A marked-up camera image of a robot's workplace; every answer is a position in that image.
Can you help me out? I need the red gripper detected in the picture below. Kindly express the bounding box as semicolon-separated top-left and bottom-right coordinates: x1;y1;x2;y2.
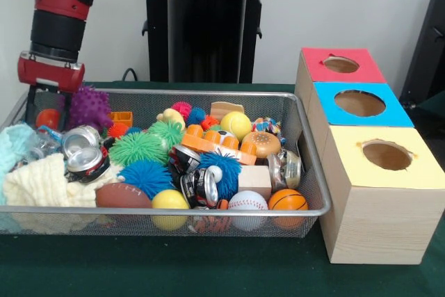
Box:
17;51;86;131

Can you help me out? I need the clear printed plastic wrapper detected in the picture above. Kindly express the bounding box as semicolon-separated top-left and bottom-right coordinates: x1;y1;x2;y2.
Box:
33;126;64;157

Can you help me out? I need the silver mesh bin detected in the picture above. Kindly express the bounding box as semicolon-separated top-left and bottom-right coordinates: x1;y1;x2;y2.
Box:
0;87;332;239

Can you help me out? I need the wooden box with three holes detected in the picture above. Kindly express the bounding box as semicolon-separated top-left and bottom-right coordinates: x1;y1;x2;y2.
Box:
293;46;445;265

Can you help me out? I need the small orange-red ball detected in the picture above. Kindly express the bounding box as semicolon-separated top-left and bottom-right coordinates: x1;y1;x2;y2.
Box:
35;109;62;130

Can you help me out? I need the purple spiky ball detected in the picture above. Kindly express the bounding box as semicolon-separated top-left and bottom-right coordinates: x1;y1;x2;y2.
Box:
67;84;114;131

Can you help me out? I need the brown toy football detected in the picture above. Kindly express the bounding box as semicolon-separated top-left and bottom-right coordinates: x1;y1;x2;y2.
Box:
95;182;153;209

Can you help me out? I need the blue koosh ball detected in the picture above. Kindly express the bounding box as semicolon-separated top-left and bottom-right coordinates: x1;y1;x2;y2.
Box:
118;159;177;200

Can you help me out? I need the smooth yellow ball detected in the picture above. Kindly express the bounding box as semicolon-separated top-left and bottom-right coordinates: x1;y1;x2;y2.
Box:
151;188;191;231

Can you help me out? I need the orange toy building block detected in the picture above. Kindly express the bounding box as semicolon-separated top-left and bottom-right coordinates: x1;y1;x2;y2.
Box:
180;124;258;166

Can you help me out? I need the yellow tennis ball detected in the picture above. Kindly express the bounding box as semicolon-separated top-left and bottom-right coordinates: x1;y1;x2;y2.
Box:
220;111;252;142

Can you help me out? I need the toy burger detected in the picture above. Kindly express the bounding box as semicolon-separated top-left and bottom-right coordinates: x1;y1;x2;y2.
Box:
241;131;282;159

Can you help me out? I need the white toy baseball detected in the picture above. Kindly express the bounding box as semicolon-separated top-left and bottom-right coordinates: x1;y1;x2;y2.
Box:
227;190;269;232

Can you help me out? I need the dark green tablecloth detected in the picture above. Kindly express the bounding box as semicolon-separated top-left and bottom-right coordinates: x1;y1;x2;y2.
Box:
415;88;445;113
0;81;445;297

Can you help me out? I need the orange toy basketball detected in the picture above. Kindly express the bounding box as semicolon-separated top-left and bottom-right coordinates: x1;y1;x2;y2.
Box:
268;188;309;228

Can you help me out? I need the black office chair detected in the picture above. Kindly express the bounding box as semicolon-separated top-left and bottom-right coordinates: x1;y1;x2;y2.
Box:
398;0;445;103

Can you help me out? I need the black cable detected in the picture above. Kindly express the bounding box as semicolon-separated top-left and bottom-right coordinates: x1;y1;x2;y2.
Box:
121;67;140;82

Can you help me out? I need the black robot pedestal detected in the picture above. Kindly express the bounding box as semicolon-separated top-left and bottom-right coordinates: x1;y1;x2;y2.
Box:
134;0;280;84

